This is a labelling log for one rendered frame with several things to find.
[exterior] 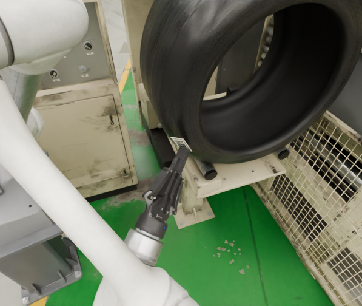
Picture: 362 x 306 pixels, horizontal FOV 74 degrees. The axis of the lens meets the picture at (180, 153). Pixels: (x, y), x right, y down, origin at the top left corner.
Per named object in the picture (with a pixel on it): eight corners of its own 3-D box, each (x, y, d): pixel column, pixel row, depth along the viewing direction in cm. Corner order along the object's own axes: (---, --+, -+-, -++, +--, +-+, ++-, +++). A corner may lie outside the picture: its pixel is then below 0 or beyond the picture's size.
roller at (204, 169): (169, 115, 100) (178, 108, 99) (175, 121, 103) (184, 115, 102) (202, 177, 76) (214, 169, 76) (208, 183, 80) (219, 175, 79)
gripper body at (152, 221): (126, 224, 57) (143, 188, 60) (147, 233, 63) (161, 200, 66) (148, 234, 52) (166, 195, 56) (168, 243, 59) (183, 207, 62)
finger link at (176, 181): (164, 213, 59) (167, 215, 60) (182, 173, 63) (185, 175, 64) (153, 209, 61) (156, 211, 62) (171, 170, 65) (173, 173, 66)
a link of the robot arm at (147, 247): (136, 254, 62) (145, 231, 64) (162, 268, 57) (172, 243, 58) (111, 246, 55) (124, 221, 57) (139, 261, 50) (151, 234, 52)
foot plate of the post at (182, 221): (167, 197, 179) (166, 194, 176) (200, 187, 185) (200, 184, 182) (178, 229, 161) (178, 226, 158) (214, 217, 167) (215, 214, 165)
